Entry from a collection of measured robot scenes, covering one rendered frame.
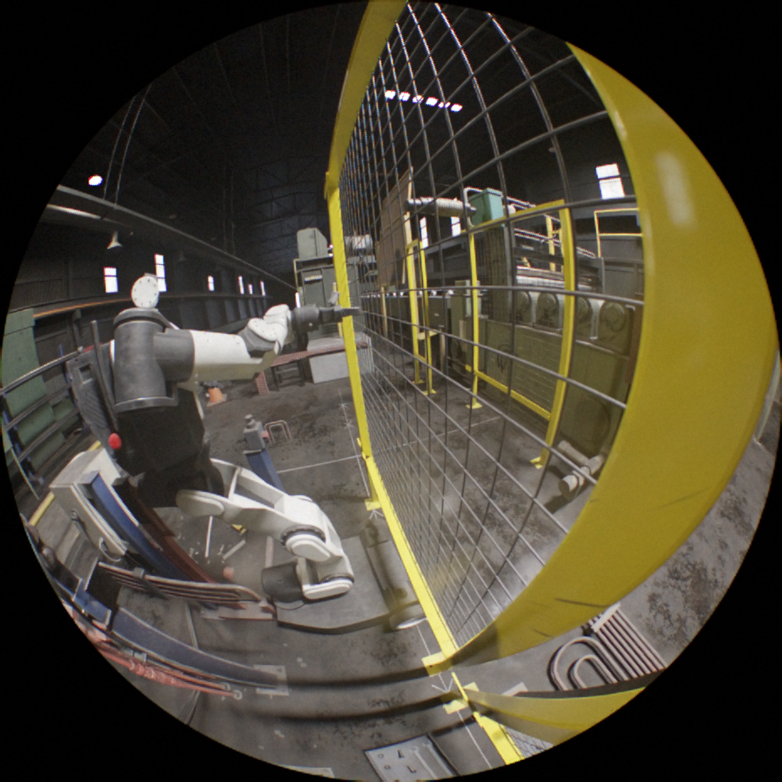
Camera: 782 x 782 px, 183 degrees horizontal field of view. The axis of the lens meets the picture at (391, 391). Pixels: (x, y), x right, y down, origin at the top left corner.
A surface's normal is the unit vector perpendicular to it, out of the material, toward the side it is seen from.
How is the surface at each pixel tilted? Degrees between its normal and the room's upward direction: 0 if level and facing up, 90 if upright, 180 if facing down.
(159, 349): 78
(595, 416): 88
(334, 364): 90
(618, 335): 90
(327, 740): 0
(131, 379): 71
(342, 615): 0
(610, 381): 90
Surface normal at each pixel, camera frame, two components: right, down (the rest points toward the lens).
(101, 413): 0.80, 0.19
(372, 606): -0.09, -0.91
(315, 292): 0.29, 0.36
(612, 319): -0.96, 0.19
